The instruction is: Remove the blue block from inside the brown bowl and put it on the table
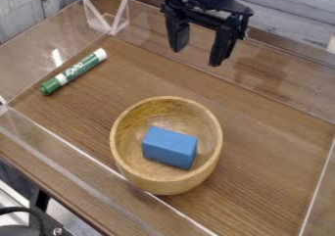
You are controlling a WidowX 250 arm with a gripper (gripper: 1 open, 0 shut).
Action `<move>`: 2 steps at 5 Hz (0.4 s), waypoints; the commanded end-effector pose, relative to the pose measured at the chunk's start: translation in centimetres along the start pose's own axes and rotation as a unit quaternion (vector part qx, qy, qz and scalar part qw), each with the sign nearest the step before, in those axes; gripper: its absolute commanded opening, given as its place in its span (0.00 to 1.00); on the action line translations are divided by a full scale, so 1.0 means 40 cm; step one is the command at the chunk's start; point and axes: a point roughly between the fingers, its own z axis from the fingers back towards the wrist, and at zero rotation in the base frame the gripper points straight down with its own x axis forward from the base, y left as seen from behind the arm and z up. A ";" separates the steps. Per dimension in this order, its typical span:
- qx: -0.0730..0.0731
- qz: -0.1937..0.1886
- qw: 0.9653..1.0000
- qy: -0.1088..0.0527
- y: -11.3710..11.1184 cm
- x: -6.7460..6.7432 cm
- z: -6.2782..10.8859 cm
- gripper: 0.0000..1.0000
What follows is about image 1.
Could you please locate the black table leg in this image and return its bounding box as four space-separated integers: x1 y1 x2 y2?
35 189 49 212

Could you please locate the brown wooden bowl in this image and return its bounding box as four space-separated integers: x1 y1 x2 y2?
109 96 223 195

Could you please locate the green Expo marker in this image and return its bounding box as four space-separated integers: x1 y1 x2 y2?
39 48 107 95

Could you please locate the black cable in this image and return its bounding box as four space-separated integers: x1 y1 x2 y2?
0 206 47 236

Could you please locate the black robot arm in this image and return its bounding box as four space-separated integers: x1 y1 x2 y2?
161 0 254 67

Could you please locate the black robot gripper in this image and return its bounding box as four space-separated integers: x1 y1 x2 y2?
165 0 254 67

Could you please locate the clear acrylic tray wall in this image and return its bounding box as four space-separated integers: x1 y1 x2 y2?
0 0 335 236

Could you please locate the blue foam block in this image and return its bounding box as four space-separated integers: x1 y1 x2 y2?
141 126 197 170

